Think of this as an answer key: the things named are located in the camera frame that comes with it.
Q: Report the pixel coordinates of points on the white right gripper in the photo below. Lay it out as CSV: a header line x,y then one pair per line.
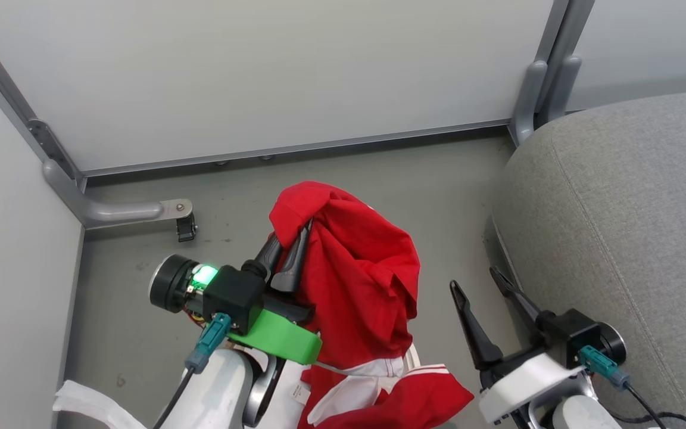
x,y
527,381

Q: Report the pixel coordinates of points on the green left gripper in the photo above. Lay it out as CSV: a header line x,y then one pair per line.
x,y
280,339

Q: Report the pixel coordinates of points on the red garment with white trim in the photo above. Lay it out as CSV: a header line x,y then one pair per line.
x,y
361,280

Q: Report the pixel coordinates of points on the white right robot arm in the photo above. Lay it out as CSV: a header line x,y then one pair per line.
x,y
581,415

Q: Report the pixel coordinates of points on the black caster foot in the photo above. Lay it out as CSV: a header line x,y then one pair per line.
x,y
186,227

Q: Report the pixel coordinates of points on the left black cylindrical gripper motor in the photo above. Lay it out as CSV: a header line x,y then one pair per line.
x,y
167,283

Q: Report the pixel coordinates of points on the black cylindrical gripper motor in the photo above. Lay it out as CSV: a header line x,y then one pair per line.
x,y
614,344
167,283

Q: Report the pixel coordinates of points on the right black cylindrical gripper motor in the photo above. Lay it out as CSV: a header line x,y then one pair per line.
x,y
614,344

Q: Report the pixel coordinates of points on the grey fabric sofa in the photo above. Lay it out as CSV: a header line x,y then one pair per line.
x,y
629,238

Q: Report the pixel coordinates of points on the grey curved partition leg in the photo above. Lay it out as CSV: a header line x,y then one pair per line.
x,y
117,211

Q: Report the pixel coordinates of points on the white cloth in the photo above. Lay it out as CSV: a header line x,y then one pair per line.
x,y
90,405

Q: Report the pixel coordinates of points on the left black wrist camera box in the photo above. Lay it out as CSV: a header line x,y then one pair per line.
x,y
236,295

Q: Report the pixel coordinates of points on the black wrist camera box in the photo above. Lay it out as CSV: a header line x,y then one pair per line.
x,y
236,295
569,336

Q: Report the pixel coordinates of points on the right black wrist camera box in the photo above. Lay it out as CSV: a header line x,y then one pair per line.
x,y
569,336

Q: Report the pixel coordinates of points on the grey partition bottom rail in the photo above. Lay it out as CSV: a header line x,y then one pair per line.
x,y
295,146

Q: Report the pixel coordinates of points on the grey double partition post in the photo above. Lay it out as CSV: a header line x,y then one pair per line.
x,y
563,30

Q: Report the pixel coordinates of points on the grey partition post with bracket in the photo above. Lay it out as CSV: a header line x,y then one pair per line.
x,y
18,110

